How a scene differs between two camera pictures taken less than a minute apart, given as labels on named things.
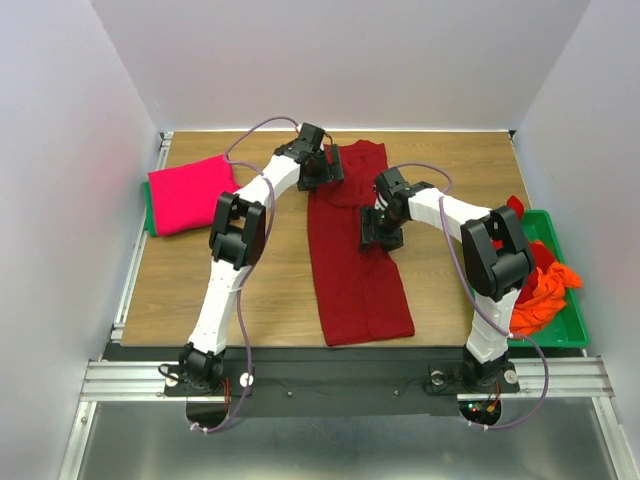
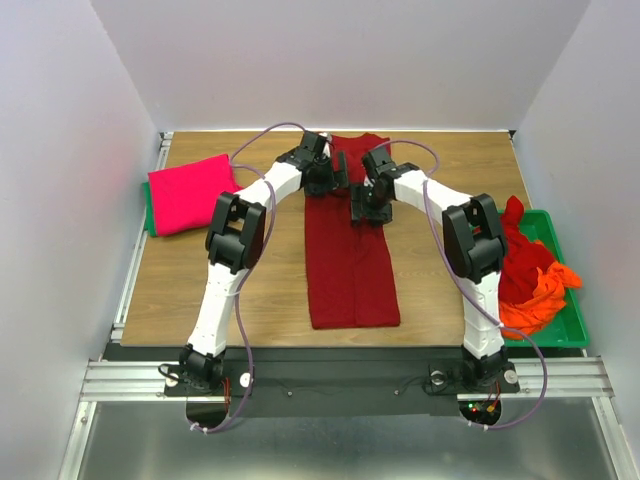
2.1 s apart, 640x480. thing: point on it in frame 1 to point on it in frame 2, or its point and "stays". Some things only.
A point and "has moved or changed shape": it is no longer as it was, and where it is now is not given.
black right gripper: x=381 y=239 to x=370 y=215
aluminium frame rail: x=145 y=382 stays
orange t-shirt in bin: x=548 y=297 stays
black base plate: x=346 y=381 stays
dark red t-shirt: x=365 y=293 has moved or changed shape
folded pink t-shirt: x=186 y=196 stays
